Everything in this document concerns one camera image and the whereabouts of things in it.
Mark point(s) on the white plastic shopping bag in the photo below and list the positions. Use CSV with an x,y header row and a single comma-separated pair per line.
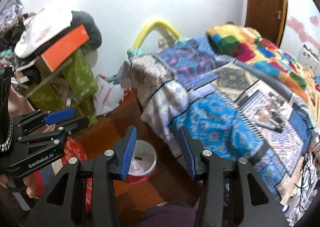
x,y
108,97

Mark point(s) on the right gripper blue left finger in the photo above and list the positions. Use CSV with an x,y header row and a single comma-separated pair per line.
x,y
127,149

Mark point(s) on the brown wooden door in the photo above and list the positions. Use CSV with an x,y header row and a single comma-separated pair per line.
x,y
268,18

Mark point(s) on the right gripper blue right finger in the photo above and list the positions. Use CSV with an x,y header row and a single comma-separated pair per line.
x,y
185,143

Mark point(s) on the orange cardboard box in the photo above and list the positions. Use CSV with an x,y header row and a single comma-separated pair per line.
x,y
56,54

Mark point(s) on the white small cabinet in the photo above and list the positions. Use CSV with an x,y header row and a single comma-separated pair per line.
x,y
309,60

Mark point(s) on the patchwork blue bed quilt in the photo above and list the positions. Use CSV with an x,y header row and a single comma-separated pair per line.
x,y
231,108

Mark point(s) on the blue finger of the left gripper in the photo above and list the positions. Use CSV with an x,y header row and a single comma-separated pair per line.
x,y
59,116

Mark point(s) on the white plastic trash bin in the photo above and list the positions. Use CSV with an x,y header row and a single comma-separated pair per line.
x,y
144,160

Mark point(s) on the green fabric storage box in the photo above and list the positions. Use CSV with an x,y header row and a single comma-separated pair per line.
x,y
72,85

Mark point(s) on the colourful checkered blanket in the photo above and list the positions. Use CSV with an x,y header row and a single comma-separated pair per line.
x,y
248,46

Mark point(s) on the person's left hand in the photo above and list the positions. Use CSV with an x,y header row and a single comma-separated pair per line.
x,y
29,182

